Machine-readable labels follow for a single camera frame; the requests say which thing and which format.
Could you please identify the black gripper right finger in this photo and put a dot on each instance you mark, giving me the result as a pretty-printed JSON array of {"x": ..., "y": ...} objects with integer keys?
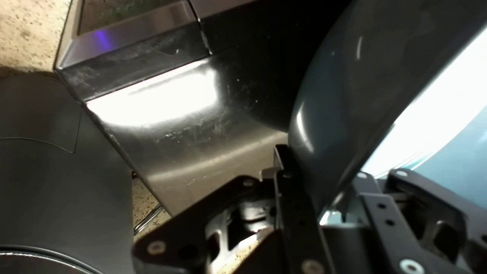
[{"x": 405, "y": 237}]

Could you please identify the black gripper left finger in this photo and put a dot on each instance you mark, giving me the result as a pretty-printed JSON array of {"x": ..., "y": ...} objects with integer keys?
[{"x": 294, "y": 243}]

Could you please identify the blue bowl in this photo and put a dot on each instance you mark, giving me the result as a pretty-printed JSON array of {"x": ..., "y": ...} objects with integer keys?
[{"x": 345, "y": 76}]

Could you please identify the black and steel microwave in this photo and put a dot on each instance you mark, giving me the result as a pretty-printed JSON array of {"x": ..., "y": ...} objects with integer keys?
[{"x": 192, "y": 131}]

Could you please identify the black cylindrical appliance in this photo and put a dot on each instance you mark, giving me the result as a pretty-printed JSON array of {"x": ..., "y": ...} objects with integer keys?
[{"x": 51, "y": 176}]

